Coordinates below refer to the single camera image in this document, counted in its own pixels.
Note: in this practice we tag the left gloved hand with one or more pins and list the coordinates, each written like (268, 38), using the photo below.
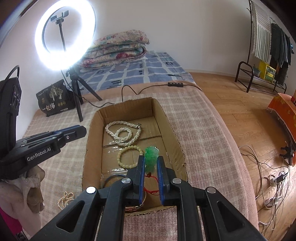
(22, 202)

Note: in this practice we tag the orange cloth covered table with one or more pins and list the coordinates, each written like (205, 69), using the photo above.
(283, 106)

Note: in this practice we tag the striped hanging towel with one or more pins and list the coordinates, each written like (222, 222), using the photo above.
(261, 33)

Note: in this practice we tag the blue checkered mattress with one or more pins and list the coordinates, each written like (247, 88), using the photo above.
(155, 67)

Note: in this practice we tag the dark hanging clothes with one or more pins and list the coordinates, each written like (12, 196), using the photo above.
(281, 53)

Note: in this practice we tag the yellow box on rack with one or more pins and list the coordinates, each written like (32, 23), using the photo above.
(266, 72)

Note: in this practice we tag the brown strap wristwatch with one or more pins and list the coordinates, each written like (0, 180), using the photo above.
(137, 205)

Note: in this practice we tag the black tripod stand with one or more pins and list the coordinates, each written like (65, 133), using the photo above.
(75, 80)

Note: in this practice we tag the folded floral quilt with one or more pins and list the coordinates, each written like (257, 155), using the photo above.
(126, 46)

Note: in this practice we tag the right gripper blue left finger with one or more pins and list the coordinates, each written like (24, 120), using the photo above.
(97, 214)

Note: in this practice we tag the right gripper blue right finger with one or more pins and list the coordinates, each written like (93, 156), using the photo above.
(202, 214)

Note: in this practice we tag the green jade pendant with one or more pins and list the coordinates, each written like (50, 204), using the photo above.
(150, 158)

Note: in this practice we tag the black clothes rack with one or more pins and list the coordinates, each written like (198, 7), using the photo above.
(247, 73)

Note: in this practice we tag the phone holder clamp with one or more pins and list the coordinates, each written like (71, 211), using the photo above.
(59, 20)

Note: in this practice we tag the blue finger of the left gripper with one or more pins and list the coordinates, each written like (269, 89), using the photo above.
(72, 133)

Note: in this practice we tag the white power strip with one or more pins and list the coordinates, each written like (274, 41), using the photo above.
(276, 180)

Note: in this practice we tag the brown cardboard box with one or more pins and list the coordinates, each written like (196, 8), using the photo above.
(117, 136)

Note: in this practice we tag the white ring light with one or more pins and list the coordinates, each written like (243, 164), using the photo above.
(59, 47)

